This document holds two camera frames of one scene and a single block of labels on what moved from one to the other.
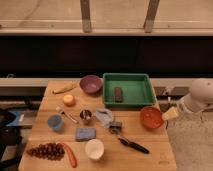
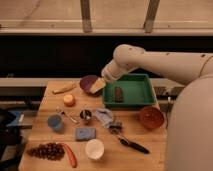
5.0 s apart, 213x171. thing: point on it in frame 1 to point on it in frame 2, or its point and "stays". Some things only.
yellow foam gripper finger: x=170 y=114 to x=98 y=85
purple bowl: x=91 y=84 stays
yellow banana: x=64 y=88 stays
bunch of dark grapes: x=49 y=151 stays
